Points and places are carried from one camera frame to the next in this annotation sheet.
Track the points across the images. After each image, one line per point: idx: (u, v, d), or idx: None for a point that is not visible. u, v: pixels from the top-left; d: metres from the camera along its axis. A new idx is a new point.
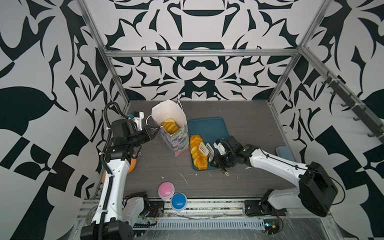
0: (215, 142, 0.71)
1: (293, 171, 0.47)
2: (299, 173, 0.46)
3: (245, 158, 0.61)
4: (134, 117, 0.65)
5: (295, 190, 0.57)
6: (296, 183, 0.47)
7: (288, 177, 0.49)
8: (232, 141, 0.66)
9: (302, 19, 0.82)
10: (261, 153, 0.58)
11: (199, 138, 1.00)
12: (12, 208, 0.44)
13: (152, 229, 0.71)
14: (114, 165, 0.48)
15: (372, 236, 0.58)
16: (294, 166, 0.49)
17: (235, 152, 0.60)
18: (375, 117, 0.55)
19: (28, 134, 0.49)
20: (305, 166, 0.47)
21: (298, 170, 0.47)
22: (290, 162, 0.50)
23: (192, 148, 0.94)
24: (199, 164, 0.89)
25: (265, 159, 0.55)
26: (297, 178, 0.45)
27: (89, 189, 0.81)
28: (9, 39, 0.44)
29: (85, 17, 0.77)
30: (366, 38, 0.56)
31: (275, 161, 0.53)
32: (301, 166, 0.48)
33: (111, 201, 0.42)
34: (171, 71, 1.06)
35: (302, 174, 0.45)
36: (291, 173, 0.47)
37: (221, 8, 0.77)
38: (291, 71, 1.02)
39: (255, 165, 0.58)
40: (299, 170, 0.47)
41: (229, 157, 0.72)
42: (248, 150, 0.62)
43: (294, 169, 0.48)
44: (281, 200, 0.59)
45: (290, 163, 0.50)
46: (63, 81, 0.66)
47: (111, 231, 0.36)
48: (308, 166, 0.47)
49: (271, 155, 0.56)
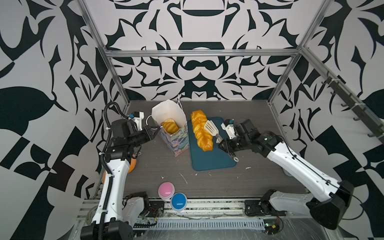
0: (222, 123, 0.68)
1: (324, 185, 0.41)
2: (330, 190, 0.40)
3: (263, 148, 0.51)
4: (134, 117, 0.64)
5: (302, 198, 0.54)
6: (320, 198, 0.42)
7: (312, 188, 0.43)
8: (248, 125, 0.55)
9: (302, 19, 0.82)
10: (287, 151, 0.48)
11: (201, 115, 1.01)
12: (12, 208, 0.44)
13: (152, 229, 0.71)
14: (114, 165, 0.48)
15: (372, 236, 0.58)
16: (326, 180, 0.42)
17: (250, 139, 0.56)
18: (375, 117, 0.55)
19: (28, 134, 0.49)
20: (338, 184, 0.41)
21: (329, 185, 0.41)
22: (320, 173, 0.43)
23: (196, 128, 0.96)
24: (203, 143, 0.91)
25: (290, 159, 0.47)
26: (327, 197, 0.40)
27: (88, 189, 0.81)
28: (9, 38, 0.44)
29: (85, 17, 0.77)
30: (366, 38, 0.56)
31: (304, 167, 0.45)
32: (332, 183, 0.41)
33: (111, 201, 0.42)
34: (171, 71, 1.06)
35: (333, 193, 0.40)
36: (321, 187, 0.41)
37: (221, 8, 0.77)
38: (291, 71, 1.02)
39: (272, 159, 0.51)
40: (330, 187, 0.41)
41: (239, 144, 0.62)
42: (269, 140, 0.51)
43: (325, 184, 0.41)
44: (284, 203, 0.59)
45: (321, 175, 0.43)
46: (62, 81, 0.66)
47: (111, 231, 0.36)
48: (340, 185, 0.41)
49: (299, 157, 0.47)
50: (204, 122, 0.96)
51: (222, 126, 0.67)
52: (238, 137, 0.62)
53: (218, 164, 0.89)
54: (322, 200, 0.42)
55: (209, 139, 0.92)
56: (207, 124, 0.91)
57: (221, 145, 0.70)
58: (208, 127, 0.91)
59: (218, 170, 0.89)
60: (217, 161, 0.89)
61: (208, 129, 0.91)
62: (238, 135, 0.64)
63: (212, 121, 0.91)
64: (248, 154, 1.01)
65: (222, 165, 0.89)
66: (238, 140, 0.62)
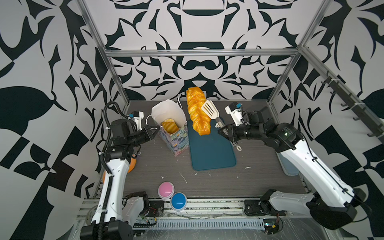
0: (227, 107, 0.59)
1: (341, 194, 0.38)
2: (345, 199, 0.38)
3: (281, 143, 0.43)
4: (134, 117, 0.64)
5: (302, 198, 0.54)
6: (330, 203, 0.41)
7: (325, 192, 0.41)
8: (265, 114, 0.45)
9: (302, 19, 0.82)
10: (308, 152, 0.42)
11: (199, 94, 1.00)
12: (12, 208, 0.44)
13: (152, 229, 0.71)
14: (114, 165, 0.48)
15: (372, 236, 0.58)
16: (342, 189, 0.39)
17: (266, 131, 0.47)
18: (375, 116, 0.55)
19: (28, 134, 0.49)
20: (353, 193, 0.39)
21: (344, 194, 0.38)
22: (337, 179, 0.40)
23: (192, 109, 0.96)
24: (199, 127, 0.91)
25: (310, 162, 0.41)
26: (341, 205, 0.38)
27: (88, 189, 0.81)
28: (9, 38, 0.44)
29: (85, 17, 0.77)
30: (366, 38, 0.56)
31: (323, 172, 0.40)
32: (348, 192, 0.39)
33: (111, 201, 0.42)
34: (171, 71, 1.06)
35: (348, 203, 0.37)
36: (338, 195, 0.38)
37: (221, 8, 0.77)
38: (291, 71, 1.02)
39: (289, 157, 0.44)
40: (345, 196, 0.38)
41: (248, 133, 0.53)
42: (290, 136, 0.43)
43: (341, 193, 0.38)
44: (284, 203, 0.58)
45: (338, 182, 0.39)
46: (62, 81, 0.66)
47: (111, 230, 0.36)
48: (354, 193, 0.39)
49: (319, 160, 0.41)
50: (201, 103, 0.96)
51: (227, 110, 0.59)
52: (247, 126, 0.53)
53: (218, 164, 0.89)
54: (332, 206, 0.40)
55: (206, 122, 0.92)
56: (206, 105, 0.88)
57: (222, 131, 0.61)
58: (207, 109, 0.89)
59: (218, 170, 0.89)
60: (217, 160, 0.89)
61: (207, 110, 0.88)
62: (247, 124, 0.54)
63: (212, 102, 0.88)
64: (247, 154, 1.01)
65: (222, 165, 0.89)
66: (247, 129, 0.53)
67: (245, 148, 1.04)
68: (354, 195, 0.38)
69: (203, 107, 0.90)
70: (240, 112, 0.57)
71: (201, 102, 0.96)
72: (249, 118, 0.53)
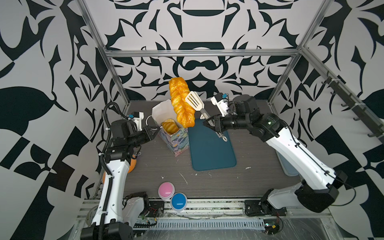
0: (212, 97, 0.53)
1: (323, 176, 0.40)
2: (327, 181, 0.39)
3: (265, 132, 0.45)
4: (134, 117, 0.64)
5: (292, 188, 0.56)
6: (314, 186, 0.42)
7: (309, 176, 0.42)
8: (252, 104, 0.46)
9: (302, 19, 0.82)
10: (290, 138, 0.43)
11: (183, 84, 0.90)
12: (12, 209, 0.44)
13: (152, 229, 0.71)
14: (114, 166, 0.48)
15: (372, 236, 0.58)
16: (324, 171, 0.40)
17: (251, 121, 0.50)
18: (375, 116, 0.55)
19: (28, 134, 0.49)
20: (335, 175, 0.40)
21: (326, 176, 0.40)
22: (319, 163, 0.41)
23: (175, 100, 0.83)
24: (184, 119, 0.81)
25: (292, 147, 0.42)
26: (324, 187, 0.40)
27: (88, 189, 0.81)
28: (9, 38, 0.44)
29: (85, 17, 0.77)
30: (366, 38, 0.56)
31: (305, 156, 0.42)
32: (330, 173, 0.40)
33: (111, 202, 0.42)
34: (172, 71, 1.07)
35: (330, 184, 0.39)
36: (320, 177, 0.40)
37: (221, 8, 0.77)
38: (291, 71, 1.02)
39: (272, 144, 0.46)
40: (328, 178, 0.40)
41: (235, 123, 0.53)
42: (273, 124, 0.45)
43: (323, 175, 0.40)
44: (279, 198, 0.59)
45: (320, 165, 0.41)
46: (62, 81, 0.66)
47: (111, 232, 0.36)
48: (336, 175, 0.40)
49: (301, 145, 0.43)
50: (185, 93, 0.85)
51: (212, 101, 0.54)
52: (233, 116, 0.54)
53: (218, 164, 0.89)
54: (316, 189, 0.42)
55: (191, 113, 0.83)
56: (189, 96, 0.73)
57: (207, 122, 0.60)
58: (190, 100, 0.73)
59: (218, 170, 0.89)
60: (217, 160, 0.89)
61: (190, 102, 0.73)
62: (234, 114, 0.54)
63: (196, 93, 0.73)
64: (247, 154, 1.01)
65: (222, 165, 0.89)
66: (234, 119, 0.53)
67: (245, 148, 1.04)
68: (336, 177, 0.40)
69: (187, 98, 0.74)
70: (226, 102, 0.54)
71: (185, 93, 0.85)
72: (236, 108, 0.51)
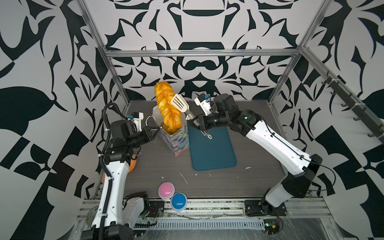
0: (196, 98, 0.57)
1: (299, 161, 0.43)
2: (303, 165, 0.42)
3: (243, 127, 0.49)
4: (134, 118, 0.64)
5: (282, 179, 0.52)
6: (293, 171, 0.45)
7: (287, 163, 0.45)
8: (230, 102, 0.50)
9: (302, 18, 0.82)
10: (266, 129, 0.47)
11: (168, 88, 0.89)
12: (12, 209, 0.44)
13: (152, 229, 0.71)
14: (113, 167, 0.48)
15: (372, 236, 0.58)
16: (299, 155, 0.44)
17: (231, 118, 0.54)
18: (375, 116, 0.55)
19: (28, 134, 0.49)
20: (309, 158, 0.43)
21: (302, 160, 0.43)
22: (294, 149, 0.45)
23: (161, 103, 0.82)
24: (170, 121, 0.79)
25: (269, 138, 0.46)
26: (300, 170, 0.42)
27: (88, 189, 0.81)
28: (9, 38, 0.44)
29: (84, 17, 0.77)
30: (366, 38, 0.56)
31: (281, 145, 0.45)
32: (305, 157, 0.43)
33: (110, 204, 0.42)
34: (171, 71, 1.06)
35: (306, 167, 0.42)
36: (297, 162, 0.43)
37: (221, 8, 0.77)
38: (291, 70, 1.02)
39: (251, 138, 0.50)
40: (303, 161, 0.43)
41: (217, 120, 0.57)
42: (249, 119, 0.49)
43: (299, 159, 0.43)
44: (275, 195, 0.60)
45: (295, 151, 0.44)
46: (62, 81, 0.66)
47: (111, 234, 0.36)
48: (311, 158, 0.43)
49: (276, 135, 0.47)
50: (171, 97, 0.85)
51: (196, 102, 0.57)
52: (215, 114, 0.57)
53: (218, 164, 0.89)
54: (295, 174, 0.44)
55: (177, 115, 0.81)
56: (175, 98, 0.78)
57: (192, 122, 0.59)
58: (175, 102, 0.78)
59: (218, 170, 0.89)
60: (217, 161, 0.89)
61: (175, 104, 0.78)
62: (215, 112, 0.58)
63: (181, 95, 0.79)
64: (247, 154, 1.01)
65: (222, 165, 0.89)
66: (216, 117, 0.57)
67: (245, 148, 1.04)
68: (311, 160, 0.43)
69: (172, 101, 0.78)
70: (208, 102, 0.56)
71: (171, 96, 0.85)
72: (217, 107, 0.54)
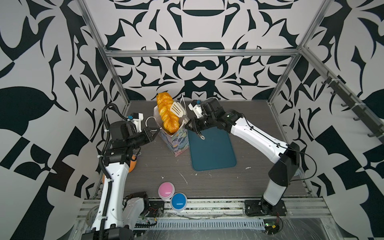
0: (189, 104, 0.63)
1: (275, 148, 0.47)
2: (279, 151, 0.46)
3: (226, 124, 0.56)
4: (133, 118, 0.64)
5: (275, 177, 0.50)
6: (273, 159, 0.48)
7: (266, 152, 0.50)
8: (215, 104, 0.58)
9: (302, 18, 0.82)
10: (246, 124, 0.54)
11: (167, 96, 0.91)
12: (13, 208, 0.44)
13: (152, 229, 0.71)
14: (113, 169, 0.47)
15: (372, 236, 0.58)
16: (276, 144, 0.48)
17: (215, 117, 0.62)
18: (375, 116, 0.55)
19: (28, 134, 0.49)
20: (286, 145, 0.48)
21: (279, 147, 0.47)
22: (272, 138, 0.50)
23: (161, 110, 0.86)
24: (169, 126, 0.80)
25: (249, 131, 0.52)
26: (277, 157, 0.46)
27: (88, 189, 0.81)
28: (9, 38, 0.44)
29: (85, 17, 0.77)
30: (365, 38, 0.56)
31: (258, 135, 0.51)
32: (282, 145, 0.48)
33: (110, 207, 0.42)
34: (171, 71, 1.06)
35: (282, 153, 0.46)
36: (272, 149, 0.47)
37: (221, 8, 0.77)
38: (291, 70, 1.02)
39: (235, 133, 0.56)
40: (280, 148, 0.47)
41: (206, 122, 0.65)
42: (231, 116, 0.56)
43: (275, 146, 0.48)
44: (272, 192, 0.60)
45: (272, 140, 0.49)
46: (62, 80, 0.66)
47: (111, 237, 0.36)
48: (287, 145, 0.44)
49: (256, 128, 0.53)
50: (170, 104, 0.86)
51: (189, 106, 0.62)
52: (205, 116, 0.65)
53: (218, 164, 0.89)
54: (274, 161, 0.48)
55: (176, 120, 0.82)
56: (174, 106, 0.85)
57: (188, 125, 0.71)
58: (174, 109, 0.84)
59: (218, 170, 0.89)
60: (217, 160, 0.89)
61: (175, 110, 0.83)
62: (205, 114, 0.66)
63: (178, 102, 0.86)
64: (247, 154, 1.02)
65: (221, 165, 0.89)
66: (205, 119, 0.65)
67: (245, 149, 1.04)
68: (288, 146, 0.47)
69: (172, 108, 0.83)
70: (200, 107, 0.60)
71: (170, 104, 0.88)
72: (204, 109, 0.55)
